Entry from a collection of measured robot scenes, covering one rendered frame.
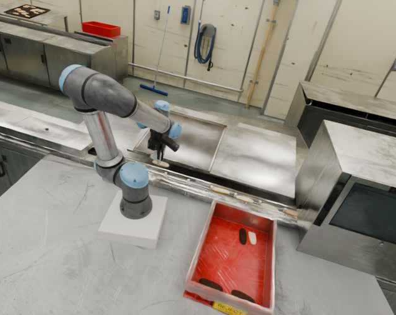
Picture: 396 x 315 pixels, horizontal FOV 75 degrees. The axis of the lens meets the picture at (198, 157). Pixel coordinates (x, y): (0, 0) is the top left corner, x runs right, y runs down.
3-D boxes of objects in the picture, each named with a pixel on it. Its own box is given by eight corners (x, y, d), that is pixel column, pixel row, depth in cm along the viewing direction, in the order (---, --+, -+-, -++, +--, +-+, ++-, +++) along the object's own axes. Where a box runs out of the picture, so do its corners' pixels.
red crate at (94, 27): (82, 31, 421) (81, 22, 414) (93, 29, 451) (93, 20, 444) (111, 37, 417) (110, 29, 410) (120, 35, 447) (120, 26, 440)
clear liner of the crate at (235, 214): (178, 297, 97) (182, 283, 91) (209, 210, 137) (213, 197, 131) (267, 331, 92) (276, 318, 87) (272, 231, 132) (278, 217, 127)
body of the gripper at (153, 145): (152, 143, 147) (153, 124, 141) (167, 147, 146) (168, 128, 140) (147, 149, 141) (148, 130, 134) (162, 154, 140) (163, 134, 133)
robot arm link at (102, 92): (118, 77, 75) (187, 122, 120) (93, 67, 80) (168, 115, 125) (102, 113, 76) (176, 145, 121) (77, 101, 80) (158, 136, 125)
